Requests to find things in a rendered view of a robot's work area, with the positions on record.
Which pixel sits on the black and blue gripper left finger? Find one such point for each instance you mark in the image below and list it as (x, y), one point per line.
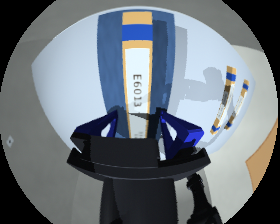
(95, 127)

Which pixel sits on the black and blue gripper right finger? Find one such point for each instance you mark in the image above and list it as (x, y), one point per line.
(188, 134)

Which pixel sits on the tan rectangular box with blue bands and white label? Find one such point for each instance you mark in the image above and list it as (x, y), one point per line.
(137, 37)

